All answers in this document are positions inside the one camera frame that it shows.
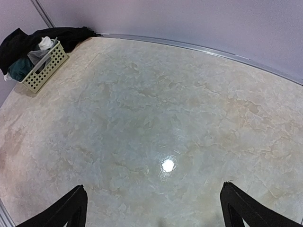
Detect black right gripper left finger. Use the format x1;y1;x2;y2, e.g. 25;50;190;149
19;185;88;227

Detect teal green garment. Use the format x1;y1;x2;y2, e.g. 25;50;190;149
8;58;34;82

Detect grey garment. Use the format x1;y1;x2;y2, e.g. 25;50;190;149
27;50;49;66

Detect white garment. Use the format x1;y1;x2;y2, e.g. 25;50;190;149
38;36;53;51

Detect left aluminium corner post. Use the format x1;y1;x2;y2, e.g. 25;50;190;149
31;0;55;28

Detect cream perforated plastic basket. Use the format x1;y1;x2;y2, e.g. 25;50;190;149
19;39;69;94

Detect black trousers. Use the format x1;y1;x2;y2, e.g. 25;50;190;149
0;26;102;75

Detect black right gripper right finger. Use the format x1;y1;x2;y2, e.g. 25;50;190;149
220;182;301;227

